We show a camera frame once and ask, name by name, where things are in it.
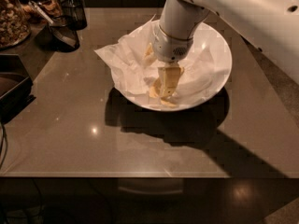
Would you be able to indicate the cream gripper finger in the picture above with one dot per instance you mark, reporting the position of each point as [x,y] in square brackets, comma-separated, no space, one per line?
[149,56]
[169,76]

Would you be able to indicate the white crumpled paper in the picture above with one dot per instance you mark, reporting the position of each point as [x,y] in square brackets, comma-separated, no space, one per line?
[132,79]

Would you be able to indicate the yellow banana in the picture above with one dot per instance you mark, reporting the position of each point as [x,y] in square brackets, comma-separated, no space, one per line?
[154,92]

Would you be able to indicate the small snack jar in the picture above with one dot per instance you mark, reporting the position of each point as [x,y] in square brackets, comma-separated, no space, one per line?
[52,8]

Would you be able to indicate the black tray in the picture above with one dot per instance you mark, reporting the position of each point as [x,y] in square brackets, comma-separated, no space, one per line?
[15,87]

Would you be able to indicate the dark scoop bowl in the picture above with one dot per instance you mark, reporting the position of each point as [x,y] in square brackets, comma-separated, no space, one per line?
[64,37]

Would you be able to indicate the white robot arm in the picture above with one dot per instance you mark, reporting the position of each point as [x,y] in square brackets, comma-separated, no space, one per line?
[272,26]

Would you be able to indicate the white bowl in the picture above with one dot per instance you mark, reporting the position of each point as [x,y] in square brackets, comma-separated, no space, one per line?
[221,53]

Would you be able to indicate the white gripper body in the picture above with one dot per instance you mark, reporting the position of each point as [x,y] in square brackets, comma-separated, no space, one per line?
[170,48]

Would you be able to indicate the black mesh cup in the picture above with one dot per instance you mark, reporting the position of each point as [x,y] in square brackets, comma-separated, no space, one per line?
[74,10]

